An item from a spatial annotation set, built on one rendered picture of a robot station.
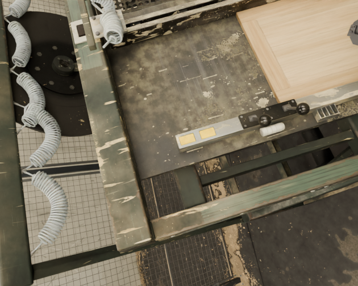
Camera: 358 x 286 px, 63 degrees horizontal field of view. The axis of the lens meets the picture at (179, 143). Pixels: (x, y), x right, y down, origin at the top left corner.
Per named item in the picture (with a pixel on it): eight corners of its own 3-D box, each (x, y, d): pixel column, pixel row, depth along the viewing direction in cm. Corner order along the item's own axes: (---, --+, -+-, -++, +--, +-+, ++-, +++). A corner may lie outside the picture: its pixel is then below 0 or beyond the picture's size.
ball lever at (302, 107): (291, 112, 98) (313, 113, 84) (281, 114, 97) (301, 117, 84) (288, 100, 97) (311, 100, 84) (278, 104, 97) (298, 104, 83)
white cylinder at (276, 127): (261, 138, 98) (283, 131, 99) (263, 134, 95) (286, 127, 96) (258, 130, 99) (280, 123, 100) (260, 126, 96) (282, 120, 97)
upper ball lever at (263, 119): (257, 121, 97) (275, 125, 84) (247, 125, 97) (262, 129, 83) (255, 110, 96) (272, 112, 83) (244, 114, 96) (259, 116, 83)
